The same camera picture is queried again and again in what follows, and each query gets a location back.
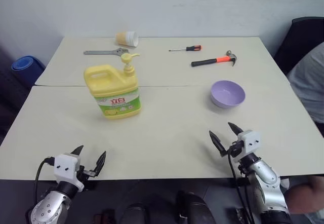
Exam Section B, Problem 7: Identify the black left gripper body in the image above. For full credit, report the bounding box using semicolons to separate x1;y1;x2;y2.
78;165;100;184

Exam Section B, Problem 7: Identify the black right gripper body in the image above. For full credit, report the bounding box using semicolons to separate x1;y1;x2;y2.
226;139;245;163

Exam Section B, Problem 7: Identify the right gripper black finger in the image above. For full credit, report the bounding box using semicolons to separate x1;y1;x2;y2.
227;122;243;136
209;130;228;157

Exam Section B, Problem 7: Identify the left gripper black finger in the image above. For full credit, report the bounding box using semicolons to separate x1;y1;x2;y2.
70;145;85;157
92;151;107;176

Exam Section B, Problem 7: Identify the purple plastic bowl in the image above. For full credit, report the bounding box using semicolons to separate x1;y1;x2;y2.
210;80;246;109

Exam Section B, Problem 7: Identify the yellow detergent jug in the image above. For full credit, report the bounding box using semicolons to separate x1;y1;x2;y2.
84;53;141;120

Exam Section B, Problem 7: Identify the person's bare hand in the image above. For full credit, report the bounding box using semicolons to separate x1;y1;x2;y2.
284;175;324;215

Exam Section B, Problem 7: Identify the small dark rounded shape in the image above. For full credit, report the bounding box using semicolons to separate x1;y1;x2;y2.
120;203;150;224

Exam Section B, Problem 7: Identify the large dark rounded shape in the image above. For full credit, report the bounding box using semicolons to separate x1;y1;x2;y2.
175;190;216;224

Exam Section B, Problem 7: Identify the orange and black claw hammer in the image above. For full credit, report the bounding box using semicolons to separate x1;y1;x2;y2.
191;50;240;68

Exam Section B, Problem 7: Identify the person in grey shirt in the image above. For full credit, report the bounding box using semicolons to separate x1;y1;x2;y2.
286;41;324;125

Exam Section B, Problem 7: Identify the orange and black screwdriver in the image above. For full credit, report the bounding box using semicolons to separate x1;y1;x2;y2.
169;45;205;52

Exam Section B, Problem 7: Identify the blue rolled foam mat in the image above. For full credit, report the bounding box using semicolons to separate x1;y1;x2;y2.
11;55;46;87

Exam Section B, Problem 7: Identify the black chair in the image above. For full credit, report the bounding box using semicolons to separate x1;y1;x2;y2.
272;17;324;77

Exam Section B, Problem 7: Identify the silver adjustable wrench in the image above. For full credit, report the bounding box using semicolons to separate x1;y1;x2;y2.
83;47;129;56

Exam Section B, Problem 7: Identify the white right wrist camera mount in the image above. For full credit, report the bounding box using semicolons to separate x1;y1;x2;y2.
236;130;262;154

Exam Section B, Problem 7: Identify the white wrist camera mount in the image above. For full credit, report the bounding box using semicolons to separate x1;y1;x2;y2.
236;130;262;154
53;153;85;192

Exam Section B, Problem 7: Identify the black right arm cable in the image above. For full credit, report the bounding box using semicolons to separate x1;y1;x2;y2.
227;149;255;224

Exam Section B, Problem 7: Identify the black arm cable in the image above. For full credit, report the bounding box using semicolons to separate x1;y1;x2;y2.
227;149;255;224
34;157;55;200

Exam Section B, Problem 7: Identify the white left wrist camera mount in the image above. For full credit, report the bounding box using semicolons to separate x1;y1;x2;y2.
53;153;85;192

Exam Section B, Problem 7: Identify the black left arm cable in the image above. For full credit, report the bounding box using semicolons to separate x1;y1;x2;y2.
34;157;55;200

